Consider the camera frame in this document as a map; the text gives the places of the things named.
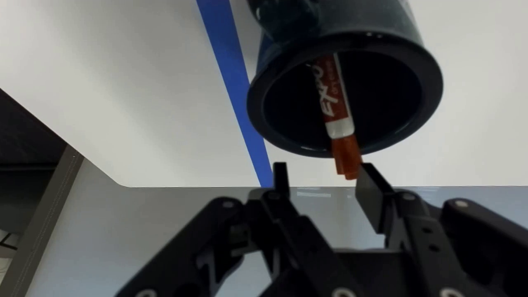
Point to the dark blue mug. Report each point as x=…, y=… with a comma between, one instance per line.
x=274, y=93

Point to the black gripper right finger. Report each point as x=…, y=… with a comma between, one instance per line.
x=439, y=248

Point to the orange Expo marker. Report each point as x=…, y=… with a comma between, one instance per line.
x=339, y=118

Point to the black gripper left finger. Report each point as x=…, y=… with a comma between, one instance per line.
x=258, y=232

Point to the blue tape line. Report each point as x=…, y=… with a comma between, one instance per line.
x=231, y=67

